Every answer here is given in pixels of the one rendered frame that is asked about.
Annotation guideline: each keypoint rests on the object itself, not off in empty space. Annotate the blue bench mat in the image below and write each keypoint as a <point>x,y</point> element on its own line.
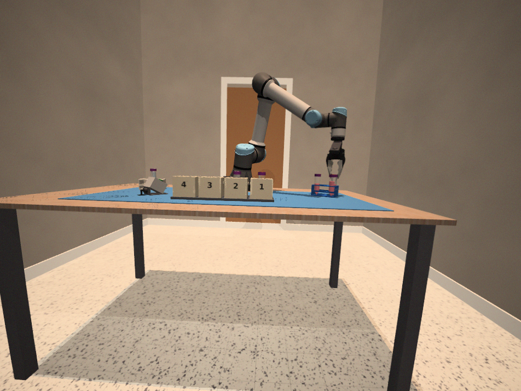
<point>282,199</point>

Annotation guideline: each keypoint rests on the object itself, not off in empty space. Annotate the dark blue tube rack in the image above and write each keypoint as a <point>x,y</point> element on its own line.
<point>336,189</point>

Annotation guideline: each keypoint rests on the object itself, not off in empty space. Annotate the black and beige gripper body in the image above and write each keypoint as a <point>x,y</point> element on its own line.
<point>342,151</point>

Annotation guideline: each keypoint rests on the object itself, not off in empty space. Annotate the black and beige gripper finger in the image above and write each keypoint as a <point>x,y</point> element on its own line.
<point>329,164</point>
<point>341,164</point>

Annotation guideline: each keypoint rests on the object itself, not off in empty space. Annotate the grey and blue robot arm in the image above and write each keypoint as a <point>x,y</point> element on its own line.
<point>269,92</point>

